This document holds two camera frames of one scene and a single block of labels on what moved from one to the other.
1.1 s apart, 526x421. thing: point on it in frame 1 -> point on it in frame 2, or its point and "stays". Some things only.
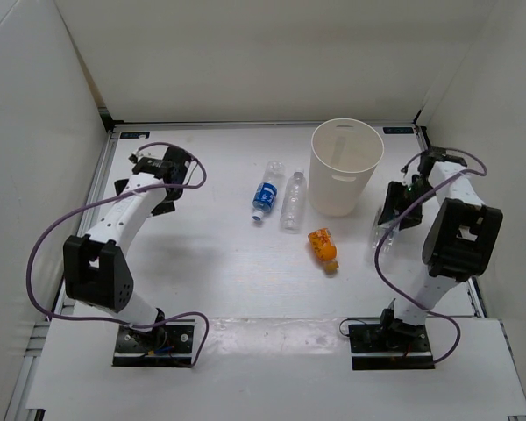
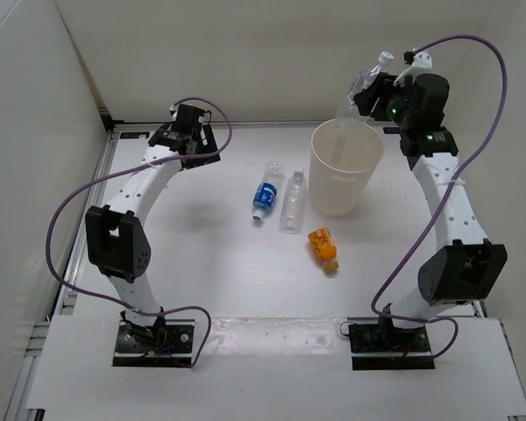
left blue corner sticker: x=133 y=134 stays
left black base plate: x=168 y=345 stays
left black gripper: x=163 y=209 -> x=210 y=147
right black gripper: x=394 y=195 -> x=367 y=100
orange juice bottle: x=323 y=246 stays
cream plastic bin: x=344 y=155 stays
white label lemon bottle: x=380 y=231 -> x=348 y=112
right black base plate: x=374 y=348 stays
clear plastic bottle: x=294 y=203 stays
